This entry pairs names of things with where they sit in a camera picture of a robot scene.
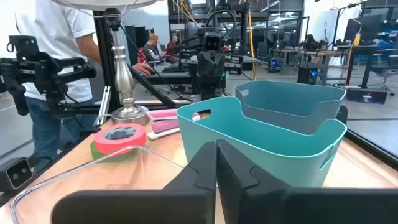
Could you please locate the long wooden table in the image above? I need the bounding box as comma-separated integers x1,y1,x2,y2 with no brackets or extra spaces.
273,48,343,75

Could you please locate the seated person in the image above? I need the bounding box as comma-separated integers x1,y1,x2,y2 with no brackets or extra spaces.
165,34,180,64
142,33,167,65

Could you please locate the green tape roll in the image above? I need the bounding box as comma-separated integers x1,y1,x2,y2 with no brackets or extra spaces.
90,140,141,163

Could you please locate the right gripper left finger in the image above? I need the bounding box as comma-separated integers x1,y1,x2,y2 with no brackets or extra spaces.
51,141,217,224

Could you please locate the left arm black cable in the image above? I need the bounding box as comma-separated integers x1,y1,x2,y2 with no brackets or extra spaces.
205,9,237,41

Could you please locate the table lamp white shade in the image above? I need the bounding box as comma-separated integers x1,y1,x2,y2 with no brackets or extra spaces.
50,0,160,126

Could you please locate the pink stapler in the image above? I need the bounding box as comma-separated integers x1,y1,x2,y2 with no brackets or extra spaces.
145,108,201,141

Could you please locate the black labelled box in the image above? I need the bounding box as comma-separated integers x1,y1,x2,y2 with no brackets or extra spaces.
179,49,200,69
228,55,244,76

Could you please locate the black floor box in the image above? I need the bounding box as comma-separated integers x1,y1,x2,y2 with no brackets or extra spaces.
345,87,389,105

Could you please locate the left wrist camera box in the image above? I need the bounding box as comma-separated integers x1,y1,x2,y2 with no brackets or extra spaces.
203,30,223,53

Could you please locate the slate blue plastic bin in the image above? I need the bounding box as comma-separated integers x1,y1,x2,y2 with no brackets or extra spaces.
234,80,347,136

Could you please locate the dark standing desk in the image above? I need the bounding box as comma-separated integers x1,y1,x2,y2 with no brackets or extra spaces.
337,44,398,90

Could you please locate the clear plastic tray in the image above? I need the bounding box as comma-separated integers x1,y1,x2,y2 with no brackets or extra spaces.
9,144,190,224

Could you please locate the black office chair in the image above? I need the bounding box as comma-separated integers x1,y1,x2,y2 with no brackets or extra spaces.
369,54,398,96

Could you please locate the teal plastic bin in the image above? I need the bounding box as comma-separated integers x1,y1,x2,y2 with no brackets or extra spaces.
176,96,348,188

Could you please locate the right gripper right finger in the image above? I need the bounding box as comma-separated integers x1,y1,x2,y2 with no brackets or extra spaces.
216,139,398,224

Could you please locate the yellow hanging strap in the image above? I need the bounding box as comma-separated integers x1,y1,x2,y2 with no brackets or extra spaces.
246,0,257,81

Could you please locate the black table-level camera box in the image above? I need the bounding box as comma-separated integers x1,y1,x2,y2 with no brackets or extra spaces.
0,156,34,193

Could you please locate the black desk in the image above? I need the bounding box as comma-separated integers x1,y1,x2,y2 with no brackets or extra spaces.
141,70,200,86

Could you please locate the pink tape roll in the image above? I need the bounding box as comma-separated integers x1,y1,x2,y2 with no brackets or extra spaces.
93,123,147,156

